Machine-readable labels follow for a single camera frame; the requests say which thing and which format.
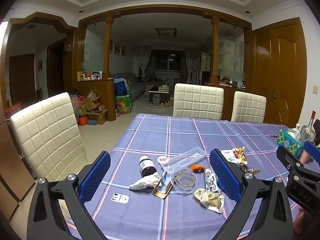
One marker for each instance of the clear plastic tray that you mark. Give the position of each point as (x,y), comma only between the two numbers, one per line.
(185,156)

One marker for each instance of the white wall switch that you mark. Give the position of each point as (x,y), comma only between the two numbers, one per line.
(315,88)

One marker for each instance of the window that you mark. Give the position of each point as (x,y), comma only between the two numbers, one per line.
(170,61)

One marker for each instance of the person's right hand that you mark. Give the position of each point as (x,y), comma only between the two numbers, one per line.
(300,220)

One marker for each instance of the open cardboard box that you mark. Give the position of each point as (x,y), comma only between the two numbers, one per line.
(91,103)

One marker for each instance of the red basin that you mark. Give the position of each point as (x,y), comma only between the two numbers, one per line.
(12,108)

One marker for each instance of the row of small ornaments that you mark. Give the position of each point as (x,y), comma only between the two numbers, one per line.
(232,83)

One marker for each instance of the blue plaid tablecloth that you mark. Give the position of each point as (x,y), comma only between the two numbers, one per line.
(175,135)

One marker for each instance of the dark wooden door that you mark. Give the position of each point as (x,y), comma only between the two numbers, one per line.
(22,77)
(55,70)

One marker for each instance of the clear bottle white cap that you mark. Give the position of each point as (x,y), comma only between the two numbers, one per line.
(297,127)

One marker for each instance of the grey waste bin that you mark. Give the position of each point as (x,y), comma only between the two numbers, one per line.
(156,100)

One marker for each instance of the row of small containers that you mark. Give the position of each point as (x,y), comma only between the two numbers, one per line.
(88,76)

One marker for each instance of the white green printed wrapper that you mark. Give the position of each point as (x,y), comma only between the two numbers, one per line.
(228,156)

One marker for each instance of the clear plastic storage bin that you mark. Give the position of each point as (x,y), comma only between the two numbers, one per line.
(74,105)

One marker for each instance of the torn brown foil sachet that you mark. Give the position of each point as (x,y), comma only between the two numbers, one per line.
(161,190)

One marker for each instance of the small blue box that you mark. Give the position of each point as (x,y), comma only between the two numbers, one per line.
(92,122)

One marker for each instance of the low wooden cabinet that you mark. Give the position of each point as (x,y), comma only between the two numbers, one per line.
(227,105)
(105,97)

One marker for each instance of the dark coffee table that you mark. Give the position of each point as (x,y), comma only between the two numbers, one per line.
(158,93)

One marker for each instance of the wooden column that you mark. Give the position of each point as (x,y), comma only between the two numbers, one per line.
(109,50)
(215,52)

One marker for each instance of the colourful beaded tissue box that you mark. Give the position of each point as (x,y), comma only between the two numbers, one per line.
(287,140)

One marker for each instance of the pink plush toy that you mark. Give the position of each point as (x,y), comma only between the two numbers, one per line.
(168,102)

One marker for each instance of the blue bag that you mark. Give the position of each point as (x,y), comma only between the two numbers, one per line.
(121,87)

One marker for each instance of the dark green foil wrapper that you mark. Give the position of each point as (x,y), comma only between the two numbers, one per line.
(250,170)

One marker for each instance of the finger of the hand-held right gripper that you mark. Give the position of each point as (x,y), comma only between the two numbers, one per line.
(287,156)
(312,148)

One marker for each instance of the white tissue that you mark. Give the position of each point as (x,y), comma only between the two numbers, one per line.
(143,182)

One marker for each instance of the silver printed foil pack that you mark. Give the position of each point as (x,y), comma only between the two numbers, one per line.
(210,180)

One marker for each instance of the ceiling air vent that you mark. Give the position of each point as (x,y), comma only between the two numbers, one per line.
(31,26)

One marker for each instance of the grey sofa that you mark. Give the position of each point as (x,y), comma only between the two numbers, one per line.
(137,87)

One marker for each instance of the wooden panel door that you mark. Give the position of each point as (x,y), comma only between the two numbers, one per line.
(280,67)

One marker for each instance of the red yellow snack wrapper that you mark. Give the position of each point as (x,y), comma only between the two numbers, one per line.
(239,153)

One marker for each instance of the pink cup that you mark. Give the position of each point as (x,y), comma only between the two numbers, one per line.
(304,156)

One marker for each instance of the blue foil wrapper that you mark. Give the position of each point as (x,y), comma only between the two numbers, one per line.
(220,185)

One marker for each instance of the large cream quilted chair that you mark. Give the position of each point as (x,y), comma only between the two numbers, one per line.
(50,135)

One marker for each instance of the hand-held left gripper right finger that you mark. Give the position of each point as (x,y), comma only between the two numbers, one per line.
(225,175)

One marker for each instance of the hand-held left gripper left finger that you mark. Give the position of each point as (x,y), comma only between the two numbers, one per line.
(96,177)

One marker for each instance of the square ceiling lamp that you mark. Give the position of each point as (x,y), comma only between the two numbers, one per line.
(166,32)

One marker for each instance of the small framed wall picture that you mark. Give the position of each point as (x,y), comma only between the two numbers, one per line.
(40,65)

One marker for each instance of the dark bottle red label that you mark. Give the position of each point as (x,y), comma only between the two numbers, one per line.
(312,120)

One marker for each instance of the white printed card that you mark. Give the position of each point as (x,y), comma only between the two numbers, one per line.
(119,198)

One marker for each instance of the brown medicine bottle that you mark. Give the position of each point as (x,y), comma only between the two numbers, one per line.
(147,166)

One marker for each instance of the yellow printed box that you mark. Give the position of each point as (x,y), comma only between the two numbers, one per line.
(163,88)

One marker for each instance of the white round bottle cap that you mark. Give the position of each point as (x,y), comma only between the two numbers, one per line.
(163,159)

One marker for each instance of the set of wall pictures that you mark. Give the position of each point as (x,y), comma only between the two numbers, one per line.
(119,48)

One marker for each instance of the orange bucket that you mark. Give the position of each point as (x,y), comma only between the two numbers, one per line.
(83,121)

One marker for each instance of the patterned curtain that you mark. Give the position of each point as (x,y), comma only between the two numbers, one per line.
(143,60)
(191,65)

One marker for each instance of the colourful printed bag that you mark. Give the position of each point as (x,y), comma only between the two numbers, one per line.
(123,105)

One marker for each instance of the yellow white snack wrapper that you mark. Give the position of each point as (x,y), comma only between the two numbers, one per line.
(210,200)

